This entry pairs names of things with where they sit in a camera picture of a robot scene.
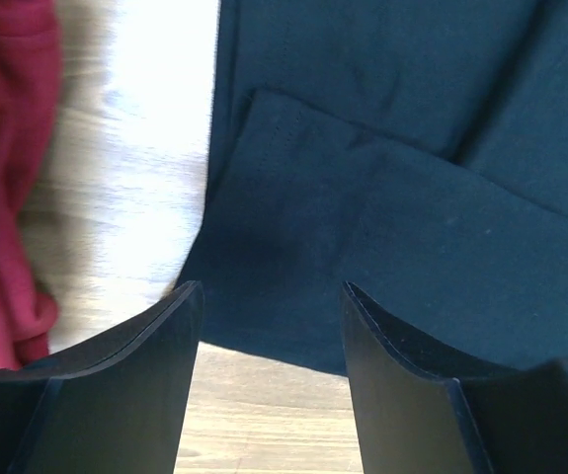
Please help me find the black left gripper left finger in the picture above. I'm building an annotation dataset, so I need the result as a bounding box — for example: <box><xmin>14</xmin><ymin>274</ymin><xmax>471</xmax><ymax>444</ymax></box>
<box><xmin>0</xmin><ymin>281</ymin><xmax>203</xmax><ymax>474</ymax></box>

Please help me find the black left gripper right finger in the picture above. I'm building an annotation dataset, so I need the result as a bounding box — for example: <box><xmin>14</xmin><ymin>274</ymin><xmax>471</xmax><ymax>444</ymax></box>
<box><xmin>341</xmin><ymin>282</ymin><xmax>568</xmax><ymax>473</ymax></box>

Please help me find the black floral print t-shirt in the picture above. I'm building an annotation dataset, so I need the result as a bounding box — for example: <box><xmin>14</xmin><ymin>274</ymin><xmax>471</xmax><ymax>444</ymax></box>
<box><xmin>181</xmin><ymin>0</ymin><xmax>568</xmax><ymax>373</ymax></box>

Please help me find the folded dark red t-shirt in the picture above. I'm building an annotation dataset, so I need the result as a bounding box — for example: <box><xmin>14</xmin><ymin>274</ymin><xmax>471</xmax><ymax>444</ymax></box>
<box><xmin>0</xmin><ymin>1</ymin><xmax>61</xmax><ymax>369</ymax></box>

